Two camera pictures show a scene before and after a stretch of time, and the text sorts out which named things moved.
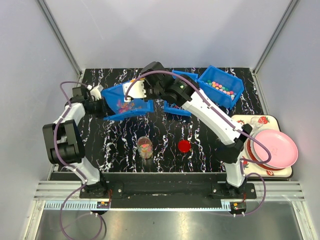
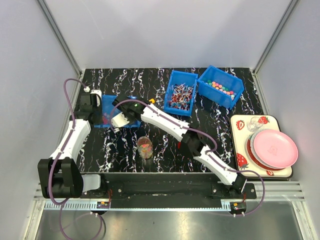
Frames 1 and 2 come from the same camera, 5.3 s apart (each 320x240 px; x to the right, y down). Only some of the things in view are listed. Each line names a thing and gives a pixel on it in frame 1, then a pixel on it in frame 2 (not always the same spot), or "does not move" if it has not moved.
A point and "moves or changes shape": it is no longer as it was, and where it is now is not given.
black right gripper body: [152, 93] -> [131, 122]
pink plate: [283, 149] does not move
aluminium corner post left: [60, 35] does not move
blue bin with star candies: [122, 110] moves or changes shape
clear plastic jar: [145, 147] does not move
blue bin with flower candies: [220, 87] does not move
